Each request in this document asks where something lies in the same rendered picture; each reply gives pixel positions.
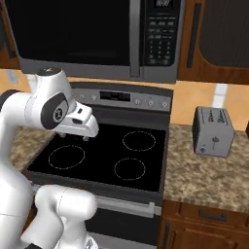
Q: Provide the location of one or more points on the brown base cupboard door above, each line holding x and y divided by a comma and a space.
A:
201, 238

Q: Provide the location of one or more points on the black microwave door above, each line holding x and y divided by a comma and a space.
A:
71, 32

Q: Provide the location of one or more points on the grey wall socket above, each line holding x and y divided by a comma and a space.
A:
13, 78

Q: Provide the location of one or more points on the grey toaster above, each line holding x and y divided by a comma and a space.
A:
213, 133

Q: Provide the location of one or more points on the brown glass-front cupboard door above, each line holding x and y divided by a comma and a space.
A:
220, 39
6, 55

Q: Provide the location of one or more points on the brown drawer front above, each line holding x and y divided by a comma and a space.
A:
210, 215

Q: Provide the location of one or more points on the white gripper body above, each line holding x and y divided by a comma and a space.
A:
85, 128

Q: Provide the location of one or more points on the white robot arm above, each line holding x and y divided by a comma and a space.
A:
16, 181

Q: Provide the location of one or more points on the silver stove knob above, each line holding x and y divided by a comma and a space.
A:
164, 104
81, 96
94, 97
150, 103
137, 101

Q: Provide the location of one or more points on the black oven door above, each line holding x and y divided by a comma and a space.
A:
129, 227

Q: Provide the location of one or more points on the black glass-top stove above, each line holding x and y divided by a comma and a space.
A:
107, 155

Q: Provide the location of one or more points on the grey black microwave oven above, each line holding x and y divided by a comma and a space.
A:
97, 35

